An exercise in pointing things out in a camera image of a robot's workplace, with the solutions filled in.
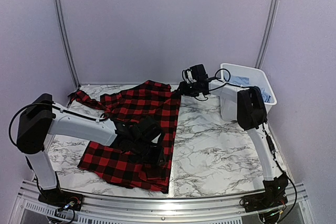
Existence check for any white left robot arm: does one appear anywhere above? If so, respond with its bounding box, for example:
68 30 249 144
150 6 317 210
16 93 165 206

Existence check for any left aluminium corner post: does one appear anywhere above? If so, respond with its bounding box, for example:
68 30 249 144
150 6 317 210
54 0 81 89

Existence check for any aluminium corner post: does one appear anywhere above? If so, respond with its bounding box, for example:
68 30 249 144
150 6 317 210
54 0 81 89
255 0 279 69

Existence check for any red black plaid shirt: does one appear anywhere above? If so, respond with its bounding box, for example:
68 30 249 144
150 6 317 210
70 80 181 194

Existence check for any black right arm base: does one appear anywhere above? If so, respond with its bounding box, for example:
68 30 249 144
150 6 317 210
239 173 289 212

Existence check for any light blue shirt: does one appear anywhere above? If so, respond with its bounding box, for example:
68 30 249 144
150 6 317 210
229 76 271 103

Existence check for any white plastic laundry bin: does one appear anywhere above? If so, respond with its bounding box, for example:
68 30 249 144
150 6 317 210
220 63 277 121

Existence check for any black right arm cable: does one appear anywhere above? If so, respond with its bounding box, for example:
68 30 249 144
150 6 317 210
195 68 297 209

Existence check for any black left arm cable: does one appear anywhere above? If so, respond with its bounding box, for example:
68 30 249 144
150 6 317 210
8 102 111 154

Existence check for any right aluminium corner post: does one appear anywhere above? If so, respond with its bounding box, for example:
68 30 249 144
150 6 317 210
255 0 279 69

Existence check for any aluminium front frame rail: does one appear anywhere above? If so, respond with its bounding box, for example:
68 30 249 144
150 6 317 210
7 180 316 224

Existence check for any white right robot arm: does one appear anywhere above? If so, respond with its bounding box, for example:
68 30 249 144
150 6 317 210
178 64 281 182

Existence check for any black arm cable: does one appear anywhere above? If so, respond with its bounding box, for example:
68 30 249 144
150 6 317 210
8 102 111 154
195 68 297 209

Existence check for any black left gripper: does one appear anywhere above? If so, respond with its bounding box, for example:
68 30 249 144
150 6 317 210
132 138 166 166

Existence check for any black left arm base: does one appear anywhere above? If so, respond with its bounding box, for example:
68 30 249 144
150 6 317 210
38 188 83 211

